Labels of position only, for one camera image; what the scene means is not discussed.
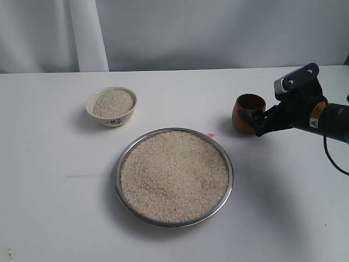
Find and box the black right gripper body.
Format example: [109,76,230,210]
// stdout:
[275,81,328,131]

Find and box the brown wooden cup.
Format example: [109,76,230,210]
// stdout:
[232,93,266,135]

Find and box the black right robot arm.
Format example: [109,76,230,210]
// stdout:
[238,81,348,143]

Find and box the steel tray of rice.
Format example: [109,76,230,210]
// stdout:
[115,128,233,228]

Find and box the ceramic bowl of rice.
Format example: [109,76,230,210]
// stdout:
[85,87,137,127]

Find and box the white curtain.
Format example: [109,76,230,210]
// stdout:
[1,1,109,73]

